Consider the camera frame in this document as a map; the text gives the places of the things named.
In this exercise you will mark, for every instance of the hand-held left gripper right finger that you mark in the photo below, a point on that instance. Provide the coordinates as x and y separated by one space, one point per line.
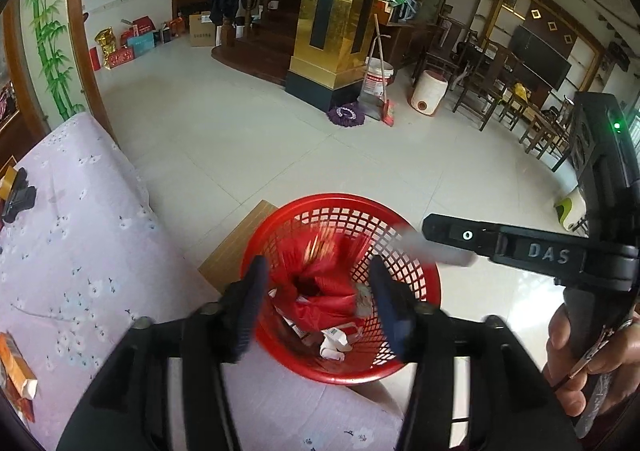
392 311

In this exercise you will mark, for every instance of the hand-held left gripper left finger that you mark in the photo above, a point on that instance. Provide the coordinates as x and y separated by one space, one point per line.
247 311

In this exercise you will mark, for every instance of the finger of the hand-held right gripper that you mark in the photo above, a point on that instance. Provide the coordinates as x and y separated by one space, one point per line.
480 237

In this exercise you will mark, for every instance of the red plastic wrapper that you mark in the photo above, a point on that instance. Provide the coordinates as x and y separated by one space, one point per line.
330 281

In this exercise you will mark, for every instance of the red plastic basket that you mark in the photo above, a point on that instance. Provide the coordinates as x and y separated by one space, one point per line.
345 199

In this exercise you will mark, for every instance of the person's right hand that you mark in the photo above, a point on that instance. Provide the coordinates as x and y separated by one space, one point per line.
557 356

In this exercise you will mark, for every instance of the green and white plastic stool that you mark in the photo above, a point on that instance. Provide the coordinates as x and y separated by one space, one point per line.
570 211

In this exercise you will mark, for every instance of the wooden stool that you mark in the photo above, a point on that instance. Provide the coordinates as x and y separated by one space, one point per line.
230 251

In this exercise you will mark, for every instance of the wooden chair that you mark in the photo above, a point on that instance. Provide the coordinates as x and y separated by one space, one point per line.
482 86
545 131

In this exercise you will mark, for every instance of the black television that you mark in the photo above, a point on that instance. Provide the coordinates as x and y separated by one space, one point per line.
540 56

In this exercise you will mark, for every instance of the white barrel stool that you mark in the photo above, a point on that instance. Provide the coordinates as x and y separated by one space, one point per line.
427 93

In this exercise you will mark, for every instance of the broom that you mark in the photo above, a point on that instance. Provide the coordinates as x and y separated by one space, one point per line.
386 111

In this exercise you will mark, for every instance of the purple mop head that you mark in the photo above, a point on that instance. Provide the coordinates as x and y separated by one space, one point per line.
345 113

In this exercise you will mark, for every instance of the white bucket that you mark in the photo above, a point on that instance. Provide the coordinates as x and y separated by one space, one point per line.
376 78

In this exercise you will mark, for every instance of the orange medicine box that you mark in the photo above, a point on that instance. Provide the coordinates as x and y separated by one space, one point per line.
15 361

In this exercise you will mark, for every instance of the green bags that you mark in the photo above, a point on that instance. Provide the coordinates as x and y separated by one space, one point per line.
400 3

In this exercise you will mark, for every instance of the black clip device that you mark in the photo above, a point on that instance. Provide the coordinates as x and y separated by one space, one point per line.
17 196

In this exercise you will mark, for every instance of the wooden staircase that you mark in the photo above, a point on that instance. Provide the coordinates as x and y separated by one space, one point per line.
260 46

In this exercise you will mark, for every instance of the yellow tape roll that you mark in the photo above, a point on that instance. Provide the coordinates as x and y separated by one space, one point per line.
7 181

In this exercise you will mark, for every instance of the golden pillar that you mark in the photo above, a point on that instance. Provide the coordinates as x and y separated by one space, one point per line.
330 6

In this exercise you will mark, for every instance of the red gift box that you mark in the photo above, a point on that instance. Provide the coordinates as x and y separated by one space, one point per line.
122 57

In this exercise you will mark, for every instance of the cardboard box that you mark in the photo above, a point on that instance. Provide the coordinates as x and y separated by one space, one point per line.
202 31

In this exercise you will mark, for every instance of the gold gift bag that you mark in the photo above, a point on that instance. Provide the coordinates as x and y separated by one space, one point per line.
106 46

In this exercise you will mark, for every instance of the dark jacket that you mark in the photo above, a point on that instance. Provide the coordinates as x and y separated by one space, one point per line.
224 1

